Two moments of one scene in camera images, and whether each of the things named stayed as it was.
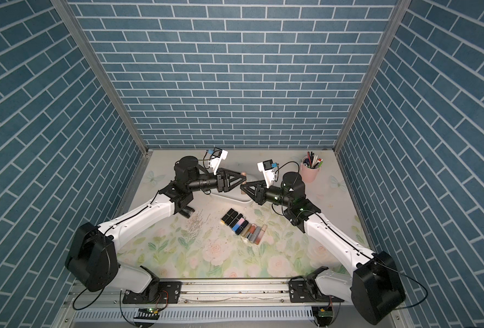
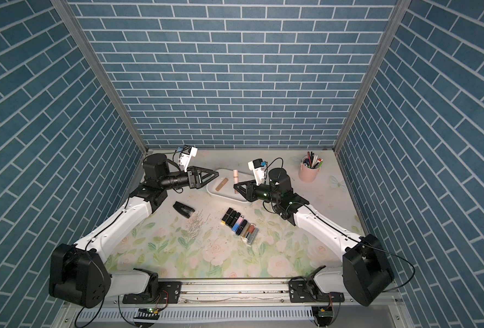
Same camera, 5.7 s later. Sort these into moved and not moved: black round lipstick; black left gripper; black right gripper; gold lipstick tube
Moved: black left gripper
Not moved: black round lipstick; gold lipstick tube; black right gripper
